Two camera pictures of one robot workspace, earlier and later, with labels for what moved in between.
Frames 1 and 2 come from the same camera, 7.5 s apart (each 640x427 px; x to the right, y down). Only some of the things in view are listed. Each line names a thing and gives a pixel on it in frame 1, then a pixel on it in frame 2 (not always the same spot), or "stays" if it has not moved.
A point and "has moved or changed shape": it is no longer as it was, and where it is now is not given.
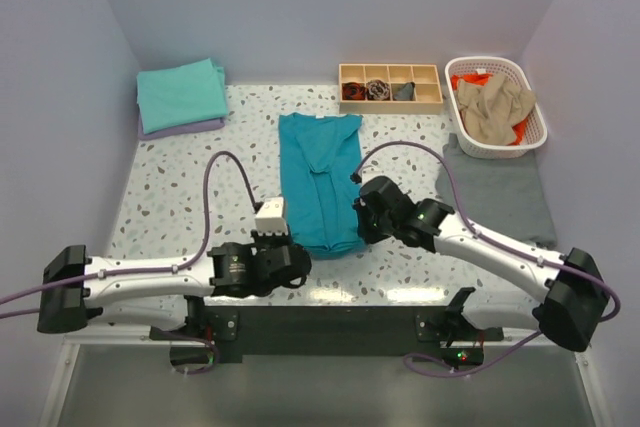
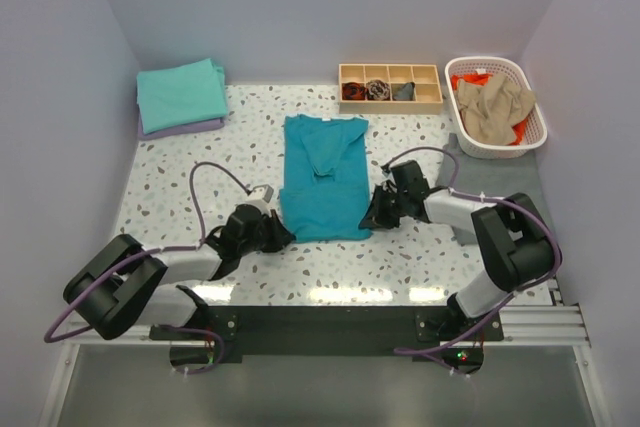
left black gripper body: [269, 243] -> [249, 246]
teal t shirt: [319, 154] has moved or changed shape
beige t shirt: [491, 110] stays
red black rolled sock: [353, 91] stays
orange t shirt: [518, 129] stays
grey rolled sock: [406, 93] stays
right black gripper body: [372, 229] -> [404, 198]
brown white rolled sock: [378, 89] stays
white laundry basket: [534, 132] stays
